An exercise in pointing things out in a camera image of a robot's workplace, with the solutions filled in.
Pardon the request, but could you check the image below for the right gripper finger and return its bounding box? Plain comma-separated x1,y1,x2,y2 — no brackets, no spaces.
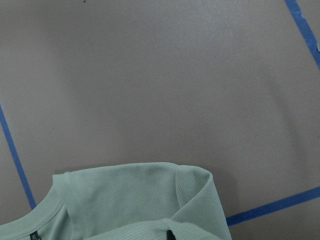
166,230,175,240

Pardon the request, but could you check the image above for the sage green long-sleeve shirt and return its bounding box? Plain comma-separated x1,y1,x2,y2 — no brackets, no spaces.
0,162,231,240

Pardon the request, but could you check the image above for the blue tape grid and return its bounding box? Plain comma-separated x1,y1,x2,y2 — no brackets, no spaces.
0,0,320,222

